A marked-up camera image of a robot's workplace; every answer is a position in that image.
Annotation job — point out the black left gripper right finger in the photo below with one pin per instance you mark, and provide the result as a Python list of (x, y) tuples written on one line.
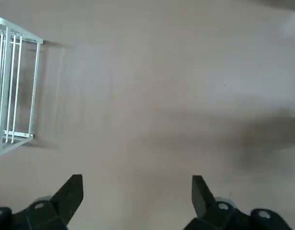
[(219, 215)]

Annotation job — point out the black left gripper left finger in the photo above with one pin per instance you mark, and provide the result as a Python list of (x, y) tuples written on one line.
[(54, 210)]

